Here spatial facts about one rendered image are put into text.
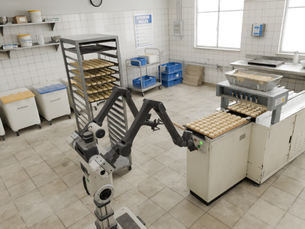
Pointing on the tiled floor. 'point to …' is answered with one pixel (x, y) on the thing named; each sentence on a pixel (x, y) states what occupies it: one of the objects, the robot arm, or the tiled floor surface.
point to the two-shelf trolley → (146, 73)
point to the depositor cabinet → (274, 142)
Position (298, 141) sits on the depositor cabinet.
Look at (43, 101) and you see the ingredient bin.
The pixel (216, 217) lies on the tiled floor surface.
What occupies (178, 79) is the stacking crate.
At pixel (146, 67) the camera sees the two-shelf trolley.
